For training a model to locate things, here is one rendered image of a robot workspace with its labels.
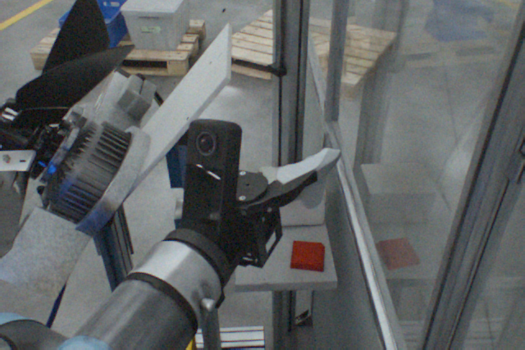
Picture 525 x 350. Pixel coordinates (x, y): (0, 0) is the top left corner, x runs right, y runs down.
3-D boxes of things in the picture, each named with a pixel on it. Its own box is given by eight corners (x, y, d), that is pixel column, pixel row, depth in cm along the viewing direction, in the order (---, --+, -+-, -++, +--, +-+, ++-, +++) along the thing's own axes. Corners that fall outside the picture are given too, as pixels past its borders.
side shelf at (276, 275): (317, 188, 146) (317, 181, 144) (336, 288, 117) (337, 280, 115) (236, 192, 145) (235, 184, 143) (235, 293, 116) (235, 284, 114)
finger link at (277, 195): (301, 169, 54) (230, 198, 51) (300, 156, 53) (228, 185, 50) (325, 190, 50) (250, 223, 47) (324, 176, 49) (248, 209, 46)
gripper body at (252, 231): (229, 217, 58) (168, 295, 49) (216, 156, 53) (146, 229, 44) (288, 231, 54) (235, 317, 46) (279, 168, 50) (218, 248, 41)
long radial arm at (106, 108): (133, 151, 121) (89, 126, 116) (117, 170, 124) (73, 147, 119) (150, 92, 144) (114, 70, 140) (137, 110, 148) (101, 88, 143)
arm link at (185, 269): (112, 262, 41) (194, 288, 38) (148, 226, 44) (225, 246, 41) (136, 322, 45) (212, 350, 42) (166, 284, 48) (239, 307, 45)
